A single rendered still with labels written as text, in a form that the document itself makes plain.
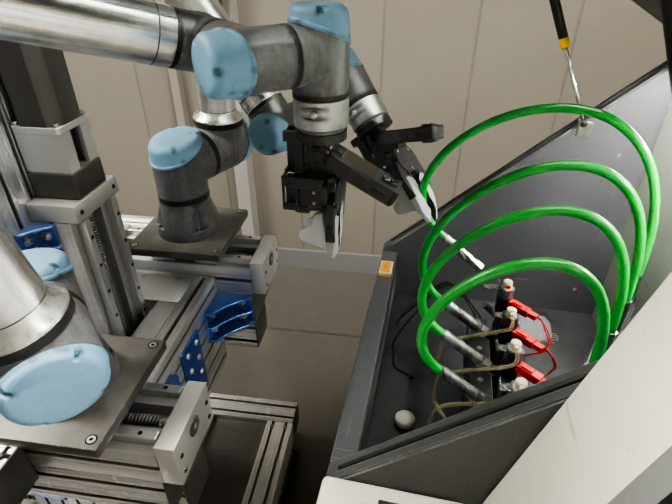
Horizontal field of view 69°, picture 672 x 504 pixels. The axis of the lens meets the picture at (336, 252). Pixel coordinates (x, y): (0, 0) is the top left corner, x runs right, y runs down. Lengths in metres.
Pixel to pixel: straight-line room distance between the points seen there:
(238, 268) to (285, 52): 0.67
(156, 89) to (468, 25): 1.50
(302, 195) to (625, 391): 0.45
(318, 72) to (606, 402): 0.47
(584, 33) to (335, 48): 1.90
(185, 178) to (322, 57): 0.58
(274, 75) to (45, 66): 0.41
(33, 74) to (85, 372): 0.47
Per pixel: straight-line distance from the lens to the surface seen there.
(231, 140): 1.20
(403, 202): 0.91
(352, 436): 0.85
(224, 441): 1.80
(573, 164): 0.74
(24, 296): 0.60
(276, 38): 0.60
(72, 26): 0.65
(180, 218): 1.16
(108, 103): 2.86
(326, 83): 0.64
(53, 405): 0.66
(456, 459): 0.70
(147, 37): 0.67
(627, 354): 0.53
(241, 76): 0.58
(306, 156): 0.70
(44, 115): 0.91
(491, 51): 2.38
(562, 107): 0.83
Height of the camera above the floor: 1.63
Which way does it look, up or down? 33 degrees down
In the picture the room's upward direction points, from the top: straight up
